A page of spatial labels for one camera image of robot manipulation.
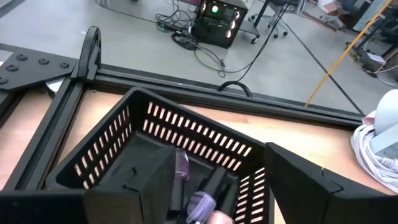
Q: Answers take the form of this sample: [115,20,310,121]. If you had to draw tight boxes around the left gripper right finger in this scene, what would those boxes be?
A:
[265,142,398,224]

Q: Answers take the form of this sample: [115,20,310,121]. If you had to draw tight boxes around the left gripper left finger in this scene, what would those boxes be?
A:
[0,145,177,224]

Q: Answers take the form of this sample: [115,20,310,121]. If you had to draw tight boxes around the lavender nail polish bottle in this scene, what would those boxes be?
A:
[185,166,229,224]

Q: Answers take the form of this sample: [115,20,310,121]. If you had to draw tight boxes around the pink nail polish bottle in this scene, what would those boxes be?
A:
[204,175,241,224]

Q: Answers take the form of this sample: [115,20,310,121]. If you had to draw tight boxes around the black slotted plastic basket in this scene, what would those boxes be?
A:
[45,86,275,224]

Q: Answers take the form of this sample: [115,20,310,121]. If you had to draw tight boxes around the office chair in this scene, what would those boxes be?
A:
[262,0,290,40]

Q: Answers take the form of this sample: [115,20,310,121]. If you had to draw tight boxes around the grey rolling stand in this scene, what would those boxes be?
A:
[239,0,262,45]

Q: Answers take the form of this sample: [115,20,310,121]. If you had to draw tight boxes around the black computer tower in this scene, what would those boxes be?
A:
[190,0,249,50]

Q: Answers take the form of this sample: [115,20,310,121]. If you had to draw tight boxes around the cardboard box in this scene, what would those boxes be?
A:
[317,0,343,16]

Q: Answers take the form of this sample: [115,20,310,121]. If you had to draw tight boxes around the white coiled cable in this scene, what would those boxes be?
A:
[350,113,398,194]

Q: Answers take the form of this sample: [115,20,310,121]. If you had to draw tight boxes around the black coiled floor cable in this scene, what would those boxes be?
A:
[216,80,253,98]

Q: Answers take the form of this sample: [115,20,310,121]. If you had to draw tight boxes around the yellow hanging cable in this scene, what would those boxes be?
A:
[303,0,394,108]

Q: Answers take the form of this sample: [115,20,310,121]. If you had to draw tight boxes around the tangled black floor cables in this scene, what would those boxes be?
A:
[154,0,229,78]

